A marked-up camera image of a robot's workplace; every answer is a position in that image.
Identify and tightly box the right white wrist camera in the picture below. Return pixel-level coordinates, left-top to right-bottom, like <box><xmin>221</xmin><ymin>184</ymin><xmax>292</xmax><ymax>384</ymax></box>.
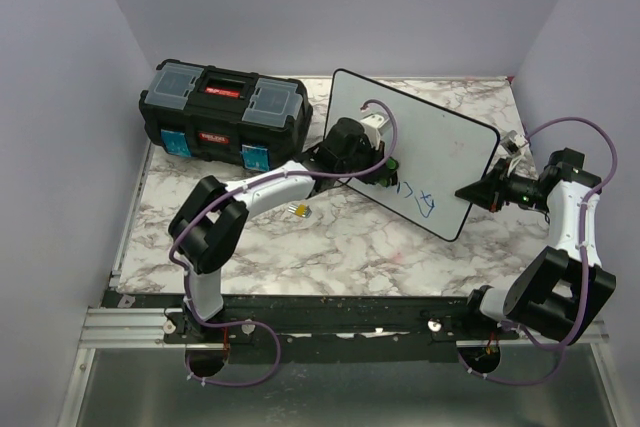
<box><xmin>500</xmin><ymin>130</ymin><xmax>528</xmax><ymax>162</ymax></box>

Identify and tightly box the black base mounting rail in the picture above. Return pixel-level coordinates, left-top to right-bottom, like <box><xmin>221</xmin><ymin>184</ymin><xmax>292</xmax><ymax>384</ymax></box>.
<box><xmin>101</xmin><ymin>290</ymin><xmax>521</xmax><ymax>364</ymax></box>

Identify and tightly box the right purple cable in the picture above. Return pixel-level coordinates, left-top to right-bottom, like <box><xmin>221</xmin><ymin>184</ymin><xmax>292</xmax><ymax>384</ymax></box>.
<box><xmin>458</xmin><ymin>117</ymin><xmax>621</xmax><ymax>386</ymax></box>

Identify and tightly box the aluminium extrusion frame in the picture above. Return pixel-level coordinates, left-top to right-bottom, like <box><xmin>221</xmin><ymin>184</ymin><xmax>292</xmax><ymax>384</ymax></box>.
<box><xmin>54</xmin><ymin>74</ymin><xmax>624</xmax><ymax>427</ymax></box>

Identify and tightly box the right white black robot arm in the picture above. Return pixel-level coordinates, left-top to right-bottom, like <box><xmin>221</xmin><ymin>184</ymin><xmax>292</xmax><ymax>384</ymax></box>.
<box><xmin>455</xmin><ymin>148</ymin><xmax>616</xmax><ymax>344</ymax></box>

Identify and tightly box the purple cable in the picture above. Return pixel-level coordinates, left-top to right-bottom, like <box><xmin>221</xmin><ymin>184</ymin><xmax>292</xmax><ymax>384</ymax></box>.
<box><xmin>169</xmin><ymin>99</ymin><xmax>399</xmax><ymax>388</ymax></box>
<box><xmin>458</xmin><ymin>117</ymin><xmax>621</xmax><ymax>386</ymax></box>

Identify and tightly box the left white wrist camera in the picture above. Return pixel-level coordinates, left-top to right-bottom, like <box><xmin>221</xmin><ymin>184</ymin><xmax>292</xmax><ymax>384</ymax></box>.
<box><xmin>360</xmin><ymin>113</ymin><xmax>392</xmax><ymax>149</ymax></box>

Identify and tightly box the black plastic toolbox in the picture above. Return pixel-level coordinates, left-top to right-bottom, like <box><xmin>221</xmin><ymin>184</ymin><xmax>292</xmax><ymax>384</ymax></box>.
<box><xmin>139</xmin><ymin>59</ymin><xmax>313</xmax><ymax>172</ymax></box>

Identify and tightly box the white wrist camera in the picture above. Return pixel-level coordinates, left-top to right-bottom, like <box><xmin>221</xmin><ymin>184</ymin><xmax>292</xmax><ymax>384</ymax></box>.
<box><xmin>360</xmin><ymin>113</ymin><xmax>392</xmax><ymax>149</ymax></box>
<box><xmin>500</xmin><ymin>130</ymin><xmax>528</xmax><ymax>162</ymax></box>

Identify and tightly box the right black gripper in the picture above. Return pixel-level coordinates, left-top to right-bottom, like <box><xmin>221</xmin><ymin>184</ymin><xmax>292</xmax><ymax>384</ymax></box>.
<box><xmin>456</xmin><ymin>158</ymin><xmax>550</xmax><ymax>213</ymax></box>

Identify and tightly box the yellow hex key set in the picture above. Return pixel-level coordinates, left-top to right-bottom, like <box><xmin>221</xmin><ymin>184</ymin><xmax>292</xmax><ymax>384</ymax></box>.
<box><xmin>287</xmin><ymin>204</ymin><xmax>312</xmax><ymax>218</ymax></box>

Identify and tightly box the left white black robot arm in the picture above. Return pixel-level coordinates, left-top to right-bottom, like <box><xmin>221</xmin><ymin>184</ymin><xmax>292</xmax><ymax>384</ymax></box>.
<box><xmin>168</xmin><ymin>113</ymin><xmax>399</xmax><ymax>342</ymax></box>

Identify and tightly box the green black whiteboard eraser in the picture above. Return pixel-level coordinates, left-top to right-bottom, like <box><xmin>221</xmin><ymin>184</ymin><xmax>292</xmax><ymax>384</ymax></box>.
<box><xmin>378</xmin><ymin>157</ymin><xmax>399</xmax><ymax>188</ymax></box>

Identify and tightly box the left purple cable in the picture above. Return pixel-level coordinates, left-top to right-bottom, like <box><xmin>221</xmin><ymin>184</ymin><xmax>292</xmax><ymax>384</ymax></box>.
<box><xmin>169</xmin><ymin>99</ymin><xmax>399</xmax><ymax>388</ymax></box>

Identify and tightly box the white dry-erase whiteboard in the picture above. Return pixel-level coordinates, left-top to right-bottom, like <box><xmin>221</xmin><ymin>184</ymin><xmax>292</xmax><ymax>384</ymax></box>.
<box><xmin>325</xmin><ymin>69</ymin><xmax>500</xmax><ymax>242</ymax></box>

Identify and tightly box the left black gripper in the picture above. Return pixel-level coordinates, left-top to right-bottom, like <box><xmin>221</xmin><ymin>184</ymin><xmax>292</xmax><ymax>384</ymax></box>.
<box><xmin>337</xmin><ymin>136</ymin><xmax>391</xmax><ymax>186</ymax></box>

